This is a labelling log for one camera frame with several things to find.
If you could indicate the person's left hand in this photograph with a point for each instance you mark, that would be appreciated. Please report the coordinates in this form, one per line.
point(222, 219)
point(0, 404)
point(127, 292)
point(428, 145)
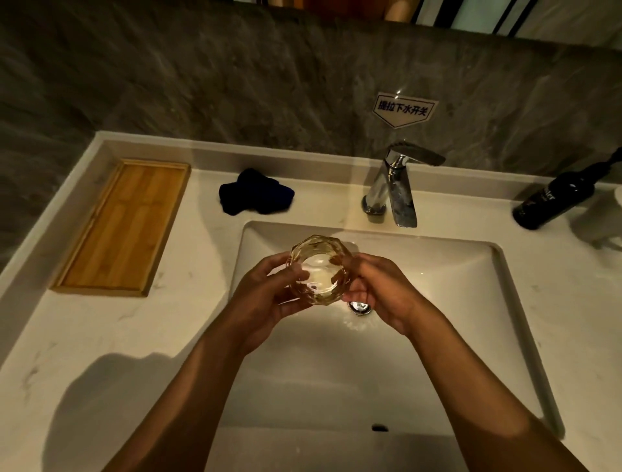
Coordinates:
point(252, 306)

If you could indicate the person's right hand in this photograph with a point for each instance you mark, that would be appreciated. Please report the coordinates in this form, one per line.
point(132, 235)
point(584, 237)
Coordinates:
point(388, 291)

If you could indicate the person's left thumb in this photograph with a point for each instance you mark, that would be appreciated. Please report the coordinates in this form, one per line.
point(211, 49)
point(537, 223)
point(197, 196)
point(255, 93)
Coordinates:
point(291, 277)

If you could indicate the person's right thumb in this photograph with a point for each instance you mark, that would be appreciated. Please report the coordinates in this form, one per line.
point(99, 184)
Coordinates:
point(344, 260)

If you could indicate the clear faceted drinking glass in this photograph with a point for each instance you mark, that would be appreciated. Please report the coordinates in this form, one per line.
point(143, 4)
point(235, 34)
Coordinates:
point(318, 272)

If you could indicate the person's left forearm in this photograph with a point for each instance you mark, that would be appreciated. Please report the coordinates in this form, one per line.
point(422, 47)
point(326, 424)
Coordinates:
point(184, 408)

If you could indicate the person's right forearm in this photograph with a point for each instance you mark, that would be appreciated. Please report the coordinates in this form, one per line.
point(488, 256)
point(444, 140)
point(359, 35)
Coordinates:
point(486, 403)

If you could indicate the chrome sink drain plug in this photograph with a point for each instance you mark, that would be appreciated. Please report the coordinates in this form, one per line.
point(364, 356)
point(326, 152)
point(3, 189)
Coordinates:
point(360, 307)

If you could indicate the chrome sink faucet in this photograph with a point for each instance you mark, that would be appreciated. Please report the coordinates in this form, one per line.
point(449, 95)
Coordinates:
point(401, 194)

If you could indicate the dark blue crumpled cloth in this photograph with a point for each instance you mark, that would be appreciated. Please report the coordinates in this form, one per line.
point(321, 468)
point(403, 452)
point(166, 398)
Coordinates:
point(255, 194)

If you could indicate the white rectangular sink basin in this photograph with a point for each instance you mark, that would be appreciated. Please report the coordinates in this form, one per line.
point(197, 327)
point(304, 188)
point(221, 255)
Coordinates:
point(316, 384)

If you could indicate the bamboo wooden tray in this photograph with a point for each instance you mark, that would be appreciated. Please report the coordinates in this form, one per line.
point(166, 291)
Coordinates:
point(121, 228)

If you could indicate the black pump bottle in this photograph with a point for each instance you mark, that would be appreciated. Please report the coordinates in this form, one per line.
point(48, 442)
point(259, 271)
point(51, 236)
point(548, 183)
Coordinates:
point(554, 199)

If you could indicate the black framed mirror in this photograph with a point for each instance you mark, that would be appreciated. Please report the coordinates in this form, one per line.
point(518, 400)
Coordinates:
point(476, 12)

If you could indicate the white container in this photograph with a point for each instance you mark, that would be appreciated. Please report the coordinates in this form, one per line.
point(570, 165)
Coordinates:
point(618, 197)

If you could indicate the white wall label sticker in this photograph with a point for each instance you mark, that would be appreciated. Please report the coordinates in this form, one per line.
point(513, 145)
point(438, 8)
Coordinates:
point(404, 110)

